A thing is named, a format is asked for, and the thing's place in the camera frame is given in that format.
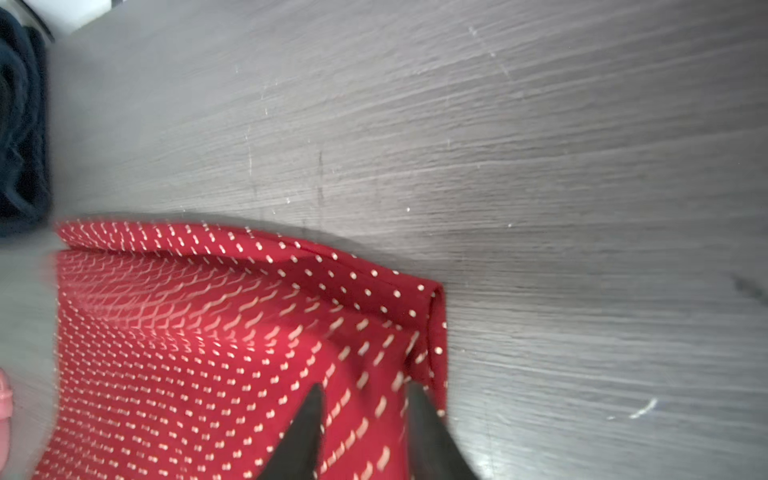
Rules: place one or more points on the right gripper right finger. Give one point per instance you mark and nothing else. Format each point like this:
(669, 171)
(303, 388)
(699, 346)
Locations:
(432, 452)

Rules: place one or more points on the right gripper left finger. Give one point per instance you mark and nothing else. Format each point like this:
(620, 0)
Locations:
(296, 455)

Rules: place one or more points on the red polka dot skirt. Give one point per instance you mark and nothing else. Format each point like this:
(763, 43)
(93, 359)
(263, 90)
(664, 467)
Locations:
(185, 350)

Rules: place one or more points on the blue denim skirt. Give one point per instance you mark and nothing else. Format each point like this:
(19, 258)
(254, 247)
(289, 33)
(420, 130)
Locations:
(26, 194)

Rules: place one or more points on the pink alarm clock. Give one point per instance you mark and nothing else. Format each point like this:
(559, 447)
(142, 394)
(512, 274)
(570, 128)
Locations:
(6, 413)

